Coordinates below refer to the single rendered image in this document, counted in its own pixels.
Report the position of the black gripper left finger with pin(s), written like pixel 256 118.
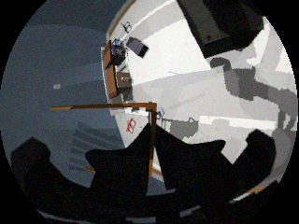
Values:
pixel 134 160

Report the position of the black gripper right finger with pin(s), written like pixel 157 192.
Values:
pixel 175 155

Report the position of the brown tortoiseshell glasses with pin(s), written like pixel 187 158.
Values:
pixel 150 107

